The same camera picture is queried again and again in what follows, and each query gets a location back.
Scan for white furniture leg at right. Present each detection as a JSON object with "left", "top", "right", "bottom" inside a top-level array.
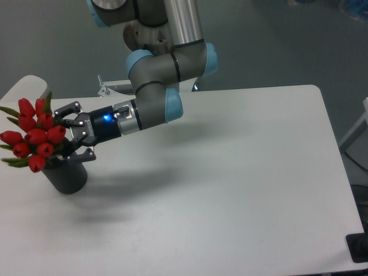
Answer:
[{"left": 338, "top": 98, "right": 367, "bottom": 152}]

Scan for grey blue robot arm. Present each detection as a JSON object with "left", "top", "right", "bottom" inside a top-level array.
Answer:
[{"left": 53, "top": 1, "right": 219, "bottom": 162}]

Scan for white rounded chair part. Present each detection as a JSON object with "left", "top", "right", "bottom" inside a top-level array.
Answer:
[{"left": 1, "top": 75, "right": 51, "bottom": 102}]

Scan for red tulip bouquet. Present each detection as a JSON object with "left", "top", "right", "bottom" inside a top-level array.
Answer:
[{"left": 1, "top": 92, "right": 66, "bottom": 173}]

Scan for white pedestal base frame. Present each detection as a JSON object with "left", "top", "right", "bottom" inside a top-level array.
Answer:
[{"left": 97, "top": 75, "right": 201, "bottom": 97}]

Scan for dark grey ribbed vase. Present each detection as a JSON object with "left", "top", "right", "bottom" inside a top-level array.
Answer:
[{"left": 41, "top": 154, "right": 87, "bottom": 194}]

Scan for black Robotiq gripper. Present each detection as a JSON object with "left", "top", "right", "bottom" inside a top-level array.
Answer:
[{"left": 54, "top": 101, "right": 121, "bottom": 163}]

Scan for black device at table corner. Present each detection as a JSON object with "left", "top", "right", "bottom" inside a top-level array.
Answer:
[{"left": 346, "top": 233, "right": 367, "bottom": 263}]

